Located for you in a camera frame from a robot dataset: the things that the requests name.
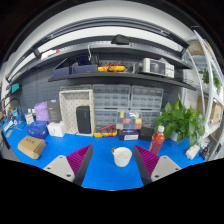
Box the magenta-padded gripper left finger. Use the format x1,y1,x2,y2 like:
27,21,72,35
43,143,94,187

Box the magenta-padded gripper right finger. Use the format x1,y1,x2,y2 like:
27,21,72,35
133,144,183,187

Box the red drink bottle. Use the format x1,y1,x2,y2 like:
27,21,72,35
148,125,166,156

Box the white mug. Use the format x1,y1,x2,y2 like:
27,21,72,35
111,146,133,168

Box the plain black flat box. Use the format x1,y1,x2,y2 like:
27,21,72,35
138,125,155,142

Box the white adapter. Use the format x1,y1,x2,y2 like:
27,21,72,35
185,143,201,160

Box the black box with white label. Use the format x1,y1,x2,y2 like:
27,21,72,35
118,128,140,141

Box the brown cardboard box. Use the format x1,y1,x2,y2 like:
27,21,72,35
17,135,47,160

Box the black speaker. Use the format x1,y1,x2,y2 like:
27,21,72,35
75,105,92,135

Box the yellow multimeter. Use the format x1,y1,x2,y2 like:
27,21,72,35
93,124,118,138

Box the grey drawer cabinet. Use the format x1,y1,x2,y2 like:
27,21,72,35
92,83,131,110
94,108,118,131
130,85,164,111
140,109,162,129

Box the green potted plant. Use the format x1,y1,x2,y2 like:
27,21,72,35
153,96,206,146

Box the clear box of colourful parts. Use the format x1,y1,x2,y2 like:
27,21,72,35
115,110,143,131

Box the white pegboard tray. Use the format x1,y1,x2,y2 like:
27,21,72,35
58,88,96,137

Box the dark grey flat box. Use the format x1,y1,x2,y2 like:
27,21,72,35
46,98,63,124

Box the purple bag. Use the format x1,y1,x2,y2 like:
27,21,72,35
34,101,50,123

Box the small white labelled box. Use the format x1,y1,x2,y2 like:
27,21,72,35
24,111,35,126

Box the white shelf unit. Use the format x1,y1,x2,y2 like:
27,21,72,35
181,29,224,148

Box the teal wall box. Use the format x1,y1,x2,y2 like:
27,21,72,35
10,82,21,95

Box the black wall shelf unit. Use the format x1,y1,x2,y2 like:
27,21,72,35
6,33,198,92

